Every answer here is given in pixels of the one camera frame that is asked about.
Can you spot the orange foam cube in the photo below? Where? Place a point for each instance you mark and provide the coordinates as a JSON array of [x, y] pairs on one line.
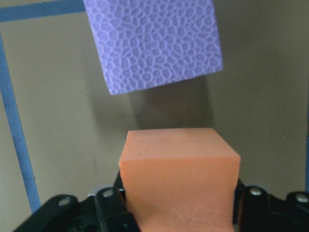
[[179, 180]]

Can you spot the purple foam cube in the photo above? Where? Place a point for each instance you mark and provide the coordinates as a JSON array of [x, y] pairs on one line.
[[143, 44]]

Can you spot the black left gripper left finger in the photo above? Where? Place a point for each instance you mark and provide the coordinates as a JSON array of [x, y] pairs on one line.
[[111, 210]]

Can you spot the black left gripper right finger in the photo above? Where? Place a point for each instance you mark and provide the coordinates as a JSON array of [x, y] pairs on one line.
[[251, 208]]

